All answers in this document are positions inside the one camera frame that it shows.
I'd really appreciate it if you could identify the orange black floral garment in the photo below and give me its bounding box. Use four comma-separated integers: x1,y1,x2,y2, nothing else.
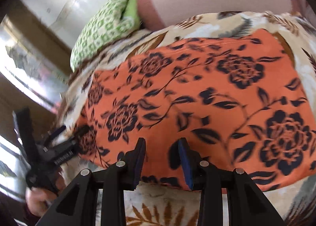
75,29,315,191

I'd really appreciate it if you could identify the person's left hand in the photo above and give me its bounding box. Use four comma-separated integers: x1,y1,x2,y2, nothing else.
25,174,66,217

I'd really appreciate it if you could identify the beige leaf pattern blanket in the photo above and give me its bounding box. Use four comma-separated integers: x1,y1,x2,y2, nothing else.
57,12,315,225

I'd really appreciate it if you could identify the green white patterned pillow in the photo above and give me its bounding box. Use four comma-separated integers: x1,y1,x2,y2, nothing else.
70,0,141,71

